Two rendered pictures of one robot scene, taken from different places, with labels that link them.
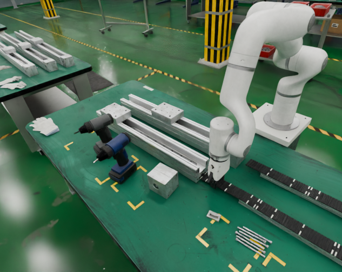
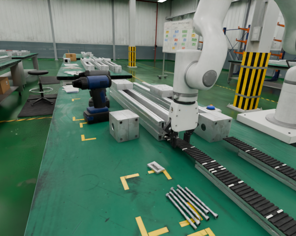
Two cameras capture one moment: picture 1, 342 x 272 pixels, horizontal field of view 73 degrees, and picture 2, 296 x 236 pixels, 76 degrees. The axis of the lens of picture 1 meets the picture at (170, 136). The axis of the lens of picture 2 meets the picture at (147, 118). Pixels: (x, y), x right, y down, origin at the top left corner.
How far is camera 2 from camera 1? 55 cm
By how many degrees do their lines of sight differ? 23
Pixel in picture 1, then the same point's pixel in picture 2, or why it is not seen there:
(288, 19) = not seen: outside the picture
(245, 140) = (206, 58)
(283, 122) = (289, 119)
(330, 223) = not seen: outside the picture
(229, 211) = (177, 170)
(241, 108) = (210, 23)
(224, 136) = (186, 61)
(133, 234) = (62, 154)
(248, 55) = not seen: outside the picture
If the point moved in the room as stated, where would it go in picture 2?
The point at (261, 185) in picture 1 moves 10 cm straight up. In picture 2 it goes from (234, 162) to (241, 135)
